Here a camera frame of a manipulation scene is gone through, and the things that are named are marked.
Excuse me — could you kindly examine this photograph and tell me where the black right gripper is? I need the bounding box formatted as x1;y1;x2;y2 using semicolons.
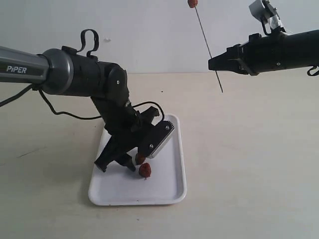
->
208;33;262;76

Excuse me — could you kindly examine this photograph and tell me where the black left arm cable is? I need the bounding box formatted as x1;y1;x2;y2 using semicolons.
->
0;29;165;122

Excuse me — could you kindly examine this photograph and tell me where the thin metal skewer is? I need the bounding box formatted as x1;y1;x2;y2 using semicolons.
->
194;6;224;93

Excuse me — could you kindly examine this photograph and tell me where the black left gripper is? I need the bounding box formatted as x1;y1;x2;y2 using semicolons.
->
94;106;160;172

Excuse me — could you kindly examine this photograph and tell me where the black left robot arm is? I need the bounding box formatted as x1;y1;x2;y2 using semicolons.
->
0;46;164;171

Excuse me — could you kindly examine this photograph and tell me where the red meat chunk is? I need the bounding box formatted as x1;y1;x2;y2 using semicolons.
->
139;163;152;179
187;0;198;8
135;153;146;165

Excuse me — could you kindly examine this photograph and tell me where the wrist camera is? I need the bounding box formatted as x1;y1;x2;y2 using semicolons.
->
138;120;175;158
249;0;287;36

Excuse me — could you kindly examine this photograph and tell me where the white rectangular tray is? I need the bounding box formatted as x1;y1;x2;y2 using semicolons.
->
88;114;187;206

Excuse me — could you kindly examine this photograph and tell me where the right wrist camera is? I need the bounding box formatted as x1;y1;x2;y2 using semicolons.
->
249;0;287;36

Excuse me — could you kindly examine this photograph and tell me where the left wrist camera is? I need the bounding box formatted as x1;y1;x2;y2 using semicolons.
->
138;120;175;158

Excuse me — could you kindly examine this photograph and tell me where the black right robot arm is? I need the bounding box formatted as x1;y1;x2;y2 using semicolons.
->
208;30;319;76

